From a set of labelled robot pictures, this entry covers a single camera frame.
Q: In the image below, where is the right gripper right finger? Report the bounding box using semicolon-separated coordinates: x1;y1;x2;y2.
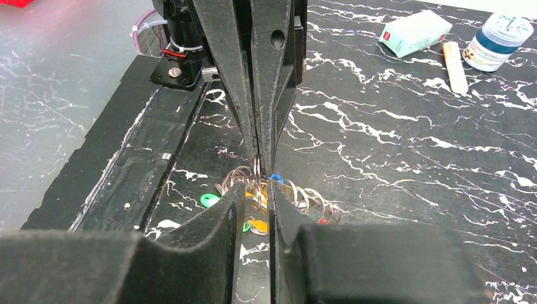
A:
268;183;491;303

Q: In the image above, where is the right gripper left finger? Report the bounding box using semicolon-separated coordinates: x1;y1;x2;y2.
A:
1;184;245;303

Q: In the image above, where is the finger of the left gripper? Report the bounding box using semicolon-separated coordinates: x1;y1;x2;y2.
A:
193;1;257;163
251;1;308;177

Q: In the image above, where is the metal key organizer ring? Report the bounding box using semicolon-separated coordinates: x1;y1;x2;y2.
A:
213;153;343;236

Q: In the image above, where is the blue tag key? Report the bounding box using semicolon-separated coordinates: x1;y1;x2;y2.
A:
269;174;284;183

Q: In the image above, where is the green tag key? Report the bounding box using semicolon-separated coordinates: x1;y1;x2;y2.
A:
200;193;220;208

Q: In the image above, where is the yellow tag key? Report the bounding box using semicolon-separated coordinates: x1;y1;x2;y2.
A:
244;193;269;236

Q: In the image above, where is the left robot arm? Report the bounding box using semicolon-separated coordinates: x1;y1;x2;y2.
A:
151;1;308;177

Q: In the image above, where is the white card box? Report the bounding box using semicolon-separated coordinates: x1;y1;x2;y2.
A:
379;10;453;58

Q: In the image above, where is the orange grey marker pen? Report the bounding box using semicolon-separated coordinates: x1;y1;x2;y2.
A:
442;41;469;94

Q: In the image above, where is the blue white round jar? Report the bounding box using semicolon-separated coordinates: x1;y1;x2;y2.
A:
462;13;534;72

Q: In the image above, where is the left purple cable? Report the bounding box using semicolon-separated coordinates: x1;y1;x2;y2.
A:
130;9;168;58

